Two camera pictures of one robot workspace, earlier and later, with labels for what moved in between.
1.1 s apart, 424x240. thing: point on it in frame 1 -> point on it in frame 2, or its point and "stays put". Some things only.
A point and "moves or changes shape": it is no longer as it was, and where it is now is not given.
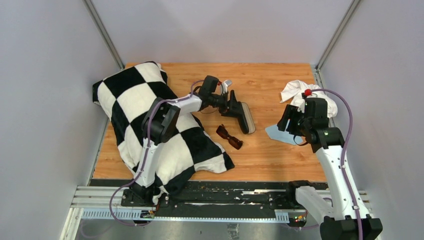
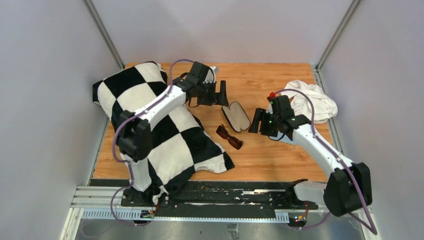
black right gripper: x=290 y=113 -> x=261 y=115
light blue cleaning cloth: x=274 y=133 stays put
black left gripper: x=229 y=108 -> x=219 y=98
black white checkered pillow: x=123 y=98 stays put
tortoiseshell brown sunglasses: x=222 y=131 stays put
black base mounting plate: x=217 y=199 stays put
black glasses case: x=245 y=119 moves or changes shape
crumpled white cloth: x=297 y=93 stays put
